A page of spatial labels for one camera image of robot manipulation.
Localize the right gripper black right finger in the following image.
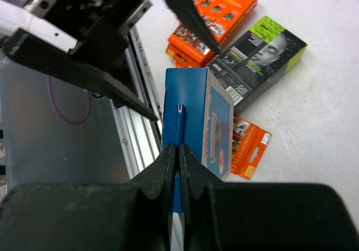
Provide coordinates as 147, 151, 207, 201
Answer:
179, 145, 358, 250

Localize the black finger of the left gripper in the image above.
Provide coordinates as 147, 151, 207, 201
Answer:
164, 0, 221, 54

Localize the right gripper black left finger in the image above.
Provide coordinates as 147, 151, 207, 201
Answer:
1, 144, 176, 250

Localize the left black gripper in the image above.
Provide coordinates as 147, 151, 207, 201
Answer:
4, 0, 158, 121

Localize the black green Gillette box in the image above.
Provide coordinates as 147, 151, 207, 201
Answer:
209, 16, 307, 115

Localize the white Harry's razor blister pack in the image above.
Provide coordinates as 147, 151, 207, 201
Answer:
161, 67, 235, 214

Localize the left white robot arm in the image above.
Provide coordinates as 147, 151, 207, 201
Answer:
1, 0, 157, 121

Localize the orange razor pack top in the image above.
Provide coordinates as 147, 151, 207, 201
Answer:
167, 0, 258, 67

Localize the orange razor pack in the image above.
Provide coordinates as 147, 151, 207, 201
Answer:
165, 44, 200, 68
231, 117, 272, 180
167, 0, 258, 67

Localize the orange razor pack left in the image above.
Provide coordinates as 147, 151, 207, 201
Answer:
165, 44, 200, 68

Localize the orange razor pack front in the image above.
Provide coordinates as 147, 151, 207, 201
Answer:
231, 117, 272, 180

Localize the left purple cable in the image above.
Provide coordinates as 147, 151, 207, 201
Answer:
47, 76, 92, 125

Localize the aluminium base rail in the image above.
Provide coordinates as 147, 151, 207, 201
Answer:
113, 27, 162, 178

